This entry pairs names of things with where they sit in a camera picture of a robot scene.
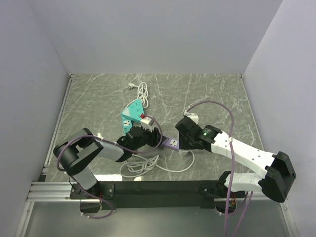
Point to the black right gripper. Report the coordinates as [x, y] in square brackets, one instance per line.
[182, 144]

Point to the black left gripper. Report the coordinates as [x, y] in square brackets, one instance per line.
[154, 135]

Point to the white square charger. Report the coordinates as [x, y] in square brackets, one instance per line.
[183, 152]

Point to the purple power strip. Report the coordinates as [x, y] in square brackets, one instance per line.
[171, 143]

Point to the teal triangular power strip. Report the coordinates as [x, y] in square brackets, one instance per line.
[134, 111]

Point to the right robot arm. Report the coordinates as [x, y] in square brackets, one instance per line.
[271, 174]

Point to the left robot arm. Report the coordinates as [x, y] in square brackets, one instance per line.
[77, 151]

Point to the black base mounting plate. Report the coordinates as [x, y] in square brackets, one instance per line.
[151, 194]

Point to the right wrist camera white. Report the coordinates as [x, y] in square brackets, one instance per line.
[194, 117]

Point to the aluminium left edge rail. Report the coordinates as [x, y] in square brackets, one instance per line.
[54, 136]

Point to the aluminium front rail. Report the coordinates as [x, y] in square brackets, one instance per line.
[42, 191]

